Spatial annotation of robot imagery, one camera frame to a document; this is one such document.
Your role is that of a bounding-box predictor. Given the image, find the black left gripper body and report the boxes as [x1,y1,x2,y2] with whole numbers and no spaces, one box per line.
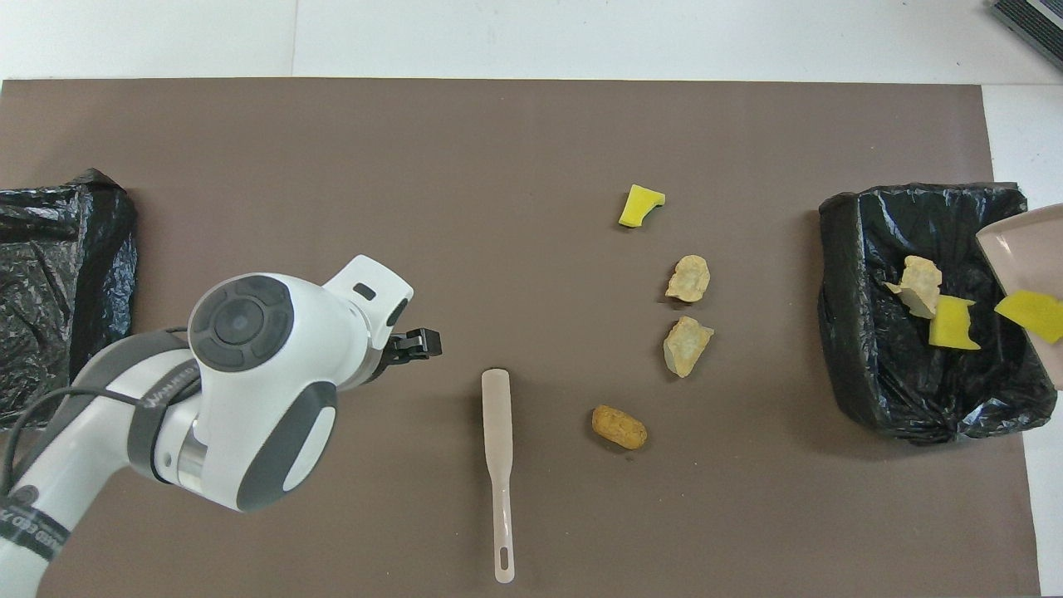
[382,331,414,371]

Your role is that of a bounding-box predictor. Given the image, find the beige brush with black bristles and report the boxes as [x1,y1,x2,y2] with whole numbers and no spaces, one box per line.
[481,368,517,585]

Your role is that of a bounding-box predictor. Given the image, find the brown bread roll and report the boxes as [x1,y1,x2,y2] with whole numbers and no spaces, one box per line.
[591,404,649,451]

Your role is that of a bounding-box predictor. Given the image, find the yellow sponge piece green backing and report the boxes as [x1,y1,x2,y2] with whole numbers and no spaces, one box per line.
[618,184,667,229]

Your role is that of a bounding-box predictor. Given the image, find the beige sponge lump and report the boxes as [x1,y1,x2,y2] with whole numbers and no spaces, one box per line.
[664,254,712,302]
[663,316,715,379]

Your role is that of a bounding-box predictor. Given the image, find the orange bread scrap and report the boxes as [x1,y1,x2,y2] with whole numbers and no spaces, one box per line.
[882,254,944,321]

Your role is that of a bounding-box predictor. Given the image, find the notched yellow sponge piece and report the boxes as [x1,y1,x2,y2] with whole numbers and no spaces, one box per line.
[928,294,982,351]

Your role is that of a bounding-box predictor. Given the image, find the beige plastic dustpan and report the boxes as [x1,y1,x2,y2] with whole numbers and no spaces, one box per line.
[975,203,1063,392]

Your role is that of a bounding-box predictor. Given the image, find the bin with black liner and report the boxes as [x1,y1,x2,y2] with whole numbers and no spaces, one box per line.
[0,169,140,430]
[816,183,1060,447]

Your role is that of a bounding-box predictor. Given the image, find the brown table mat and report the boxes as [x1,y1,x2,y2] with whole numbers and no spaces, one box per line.
[0,79,1043,598]

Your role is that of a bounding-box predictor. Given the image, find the grey ribbed device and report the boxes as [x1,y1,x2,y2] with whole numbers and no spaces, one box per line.
[987,0,1063,71]

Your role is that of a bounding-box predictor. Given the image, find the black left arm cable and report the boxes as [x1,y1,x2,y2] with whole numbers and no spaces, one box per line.
[0,385,144,499]

